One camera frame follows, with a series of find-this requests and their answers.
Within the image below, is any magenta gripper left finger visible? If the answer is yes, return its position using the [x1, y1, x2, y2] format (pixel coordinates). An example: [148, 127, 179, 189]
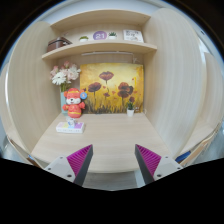
[45, 145, 93, 186]

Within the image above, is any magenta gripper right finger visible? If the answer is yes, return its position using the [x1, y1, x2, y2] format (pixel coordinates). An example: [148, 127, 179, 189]
[135, 144, 182, 184]

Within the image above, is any white pastel charger box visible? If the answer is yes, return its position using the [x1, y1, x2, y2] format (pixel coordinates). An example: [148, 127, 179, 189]
[56, 120, 84, 133]

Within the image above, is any wooden chair right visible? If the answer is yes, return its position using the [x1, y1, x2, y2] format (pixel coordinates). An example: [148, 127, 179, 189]
[175, 123, 221, 167]

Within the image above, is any wooden chair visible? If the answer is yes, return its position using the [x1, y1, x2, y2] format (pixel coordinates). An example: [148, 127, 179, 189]
[175, 123, 221, 167]
[4, 138, 40, 168]

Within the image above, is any small potted plant white pot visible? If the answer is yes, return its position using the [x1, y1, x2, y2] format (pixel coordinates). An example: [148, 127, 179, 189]
[127, 102, 134, 117]

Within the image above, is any red plush fortune doll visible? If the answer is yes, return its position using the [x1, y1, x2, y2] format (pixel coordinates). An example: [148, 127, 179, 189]
[62, 88, 87, 118]

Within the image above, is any wooden chair left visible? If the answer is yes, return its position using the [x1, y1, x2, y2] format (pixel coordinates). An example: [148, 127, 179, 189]
[4, 138, 40, 168]

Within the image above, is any light blue vase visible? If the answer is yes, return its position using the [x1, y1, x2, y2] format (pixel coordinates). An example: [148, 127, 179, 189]
[60, 92, 68, 116]

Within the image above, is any yellow poppy flower painting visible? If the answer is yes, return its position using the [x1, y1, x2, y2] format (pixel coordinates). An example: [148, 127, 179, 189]
[80, 63, 144, 114]

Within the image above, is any pink white flower bouquet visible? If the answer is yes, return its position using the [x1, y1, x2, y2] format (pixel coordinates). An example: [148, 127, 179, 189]
[50, 61, 81, 92]

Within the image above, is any white light bar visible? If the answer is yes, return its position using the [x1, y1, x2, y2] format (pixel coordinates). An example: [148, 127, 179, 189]
[81, 51, 133, 56]

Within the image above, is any brown leather case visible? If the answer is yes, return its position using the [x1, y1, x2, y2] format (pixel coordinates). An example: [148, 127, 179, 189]
[47, 37, 71, 52]

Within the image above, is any white card with text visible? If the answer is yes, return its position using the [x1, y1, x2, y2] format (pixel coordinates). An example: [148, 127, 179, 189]
[123, 30, 144, 42]

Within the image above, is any purple round number sign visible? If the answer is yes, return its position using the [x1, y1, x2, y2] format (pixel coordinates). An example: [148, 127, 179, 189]
[93, 31, 107, 40]

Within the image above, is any small succulent white pot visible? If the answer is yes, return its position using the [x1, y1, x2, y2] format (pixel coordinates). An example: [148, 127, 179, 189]
[108, 32, 117, 40]

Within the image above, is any wooden wall shelf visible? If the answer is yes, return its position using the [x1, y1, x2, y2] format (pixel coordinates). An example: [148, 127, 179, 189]
[42, 40, 157, 60]

